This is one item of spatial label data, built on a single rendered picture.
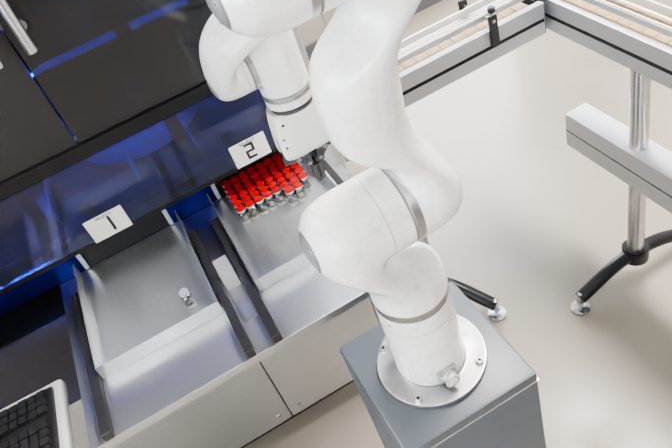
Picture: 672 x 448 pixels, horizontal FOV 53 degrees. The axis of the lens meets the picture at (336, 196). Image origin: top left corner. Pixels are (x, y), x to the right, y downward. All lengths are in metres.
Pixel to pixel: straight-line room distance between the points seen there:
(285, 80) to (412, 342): 0.45
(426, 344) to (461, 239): 1.51
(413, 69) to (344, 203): 0.92
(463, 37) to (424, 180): 1.02
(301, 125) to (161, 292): 0.54
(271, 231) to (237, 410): 0.71
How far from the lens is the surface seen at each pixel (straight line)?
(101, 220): 1.49
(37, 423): 1.53
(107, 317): 1.51
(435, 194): 0.87
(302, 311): 1.30
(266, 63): 1.05
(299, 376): 2.02
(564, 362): 2.19
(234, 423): 2.06
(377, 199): 0.86
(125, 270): 1.59
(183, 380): 1.31
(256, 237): 1.48
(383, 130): 0.75
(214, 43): 0.98
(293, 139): 1.15
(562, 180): 2.72
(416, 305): 0.98
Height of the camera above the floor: 1.84
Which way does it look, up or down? 40 degrees down
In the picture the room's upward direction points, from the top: 20 degrees counter-clockwise
